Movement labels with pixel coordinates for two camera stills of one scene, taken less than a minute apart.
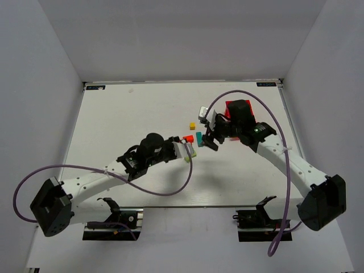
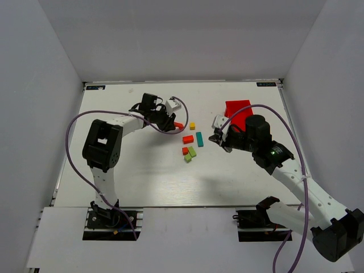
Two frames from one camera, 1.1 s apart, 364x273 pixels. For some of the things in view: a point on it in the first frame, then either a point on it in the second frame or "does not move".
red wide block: (190, 139) does not move
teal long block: (199, 136) does not move
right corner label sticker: (265, 84) does not move
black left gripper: (173, 140) to (167, 122)
